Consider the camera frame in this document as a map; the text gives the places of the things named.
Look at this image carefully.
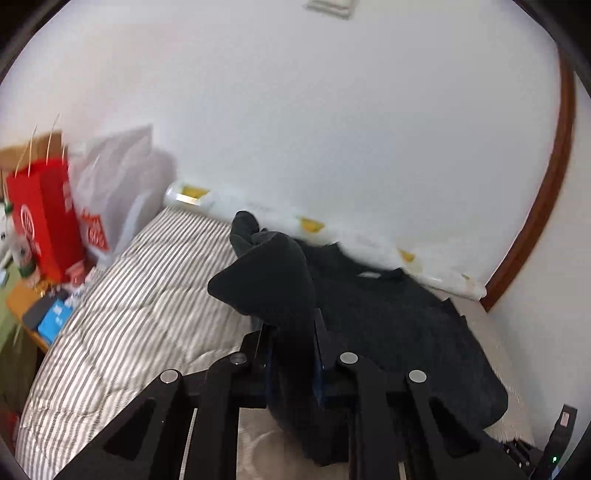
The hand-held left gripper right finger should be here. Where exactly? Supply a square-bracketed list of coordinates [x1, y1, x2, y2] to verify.
[312, 309, 532, 480]

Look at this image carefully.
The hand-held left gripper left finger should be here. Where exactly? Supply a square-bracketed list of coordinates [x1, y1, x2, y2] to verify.
[53, 318, 278, 480]

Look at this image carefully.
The black sweatshirt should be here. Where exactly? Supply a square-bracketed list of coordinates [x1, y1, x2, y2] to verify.
[208, 210, 509, 467]

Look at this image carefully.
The striped quilted mattress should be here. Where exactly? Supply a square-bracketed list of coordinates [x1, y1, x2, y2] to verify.
[14, 205, 541, 480]

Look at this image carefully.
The white rolled mat duck print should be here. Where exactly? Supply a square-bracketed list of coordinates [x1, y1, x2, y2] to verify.
[164, 181, 488, 303]

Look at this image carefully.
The blue tissue pack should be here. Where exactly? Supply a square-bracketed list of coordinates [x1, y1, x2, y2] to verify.
[37, 300, 75, 344]

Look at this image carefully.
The white plastic shopping bag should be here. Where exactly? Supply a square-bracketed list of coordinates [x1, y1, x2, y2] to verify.
[69, 124, 178, 268]

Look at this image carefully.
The smartphone in dark case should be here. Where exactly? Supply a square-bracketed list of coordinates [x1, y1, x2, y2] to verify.
[22, 298, 56, 330]

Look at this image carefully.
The green bedsheet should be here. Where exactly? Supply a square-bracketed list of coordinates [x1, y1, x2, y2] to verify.
[0, 277, 38, 416]

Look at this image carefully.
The clear plastic water bottle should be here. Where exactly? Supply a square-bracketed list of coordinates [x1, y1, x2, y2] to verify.
[14, 233, 42, 291]

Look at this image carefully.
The wooden nightstand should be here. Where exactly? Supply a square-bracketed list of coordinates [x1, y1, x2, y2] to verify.
[6, 277, 93, 354]

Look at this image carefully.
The red paper shopping bag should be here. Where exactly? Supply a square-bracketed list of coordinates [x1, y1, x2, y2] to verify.
[4, 113, 86, 283]

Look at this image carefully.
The red plastic bag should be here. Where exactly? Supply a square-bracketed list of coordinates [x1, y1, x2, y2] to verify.
[0, 408, 18, 446]

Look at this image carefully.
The white spotted plush toy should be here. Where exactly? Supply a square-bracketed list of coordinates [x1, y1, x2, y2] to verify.
[0, 200, 19, 268]

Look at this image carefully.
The wooden headboard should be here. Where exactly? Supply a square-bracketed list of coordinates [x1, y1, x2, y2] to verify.
[0, 131, 63, 171]

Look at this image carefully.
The brown wooden door frame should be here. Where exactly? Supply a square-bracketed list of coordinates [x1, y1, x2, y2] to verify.
[480, 46, 578, 312]

